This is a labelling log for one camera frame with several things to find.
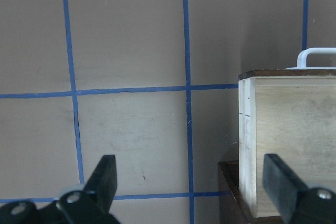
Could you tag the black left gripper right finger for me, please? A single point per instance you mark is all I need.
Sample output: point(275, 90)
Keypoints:
point(295, 201)

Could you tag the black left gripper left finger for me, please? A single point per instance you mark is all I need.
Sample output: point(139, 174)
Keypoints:
point(92, 203)

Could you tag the dark brown wooden cabinet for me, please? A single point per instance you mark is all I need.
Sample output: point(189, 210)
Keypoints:
point(232, 207)

